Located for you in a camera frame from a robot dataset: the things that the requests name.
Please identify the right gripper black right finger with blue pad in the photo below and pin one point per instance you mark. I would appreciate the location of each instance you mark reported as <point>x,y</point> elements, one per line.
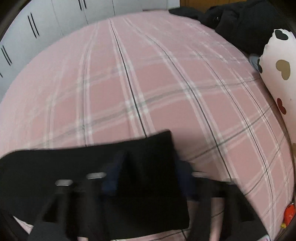
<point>218,209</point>

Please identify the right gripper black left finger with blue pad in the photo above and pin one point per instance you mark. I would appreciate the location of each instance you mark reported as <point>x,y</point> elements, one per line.
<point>84,208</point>

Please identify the black pants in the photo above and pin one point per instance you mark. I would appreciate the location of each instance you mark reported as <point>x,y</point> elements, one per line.
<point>150,196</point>

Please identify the black clothing pile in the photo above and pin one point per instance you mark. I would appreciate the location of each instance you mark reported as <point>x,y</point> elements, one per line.
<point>248,25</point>

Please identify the red and yellow toy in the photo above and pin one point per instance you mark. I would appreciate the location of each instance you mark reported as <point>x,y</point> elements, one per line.
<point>289,214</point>

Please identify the pink plaid bed sheet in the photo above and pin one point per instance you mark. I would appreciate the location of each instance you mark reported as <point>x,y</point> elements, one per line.
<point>135,75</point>

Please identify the white heart-print pillow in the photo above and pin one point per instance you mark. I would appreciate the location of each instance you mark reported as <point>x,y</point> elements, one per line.
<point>278,73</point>

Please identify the brown wooden headboard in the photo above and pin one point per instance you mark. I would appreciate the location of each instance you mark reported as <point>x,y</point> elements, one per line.
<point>203,5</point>

